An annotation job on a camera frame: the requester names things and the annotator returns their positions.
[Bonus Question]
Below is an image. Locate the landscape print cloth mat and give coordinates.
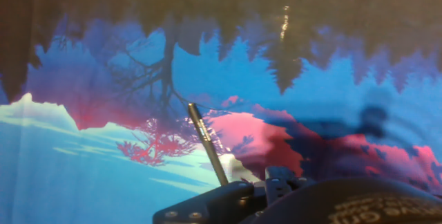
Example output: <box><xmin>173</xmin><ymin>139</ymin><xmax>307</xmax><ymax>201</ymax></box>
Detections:
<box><xmin>0</xmin><ymin>0</ymin><xmax>442</xmax><ymax>224</ymax></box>

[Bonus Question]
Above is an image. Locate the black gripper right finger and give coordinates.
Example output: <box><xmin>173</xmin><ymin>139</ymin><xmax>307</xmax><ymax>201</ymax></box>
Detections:
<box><xmin>296</xmin><ymin>176</ymin><xmax>317</xmax><ymax>189</ymax></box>

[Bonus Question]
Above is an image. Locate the dark slim pen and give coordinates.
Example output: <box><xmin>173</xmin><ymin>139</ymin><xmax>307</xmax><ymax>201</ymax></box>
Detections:
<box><xmin>187</xmin><ymin>102</ymin><xmax>230</xmax><ymax>187</ymax></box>

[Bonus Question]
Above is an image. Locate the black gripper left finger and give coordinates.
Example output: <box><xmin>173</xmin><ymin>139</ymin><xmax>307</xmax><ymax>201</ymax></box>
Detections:
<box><xmin>153</xmin><ymin>166</ymin><xmax>298</xmax><ymax>224</ymax></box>

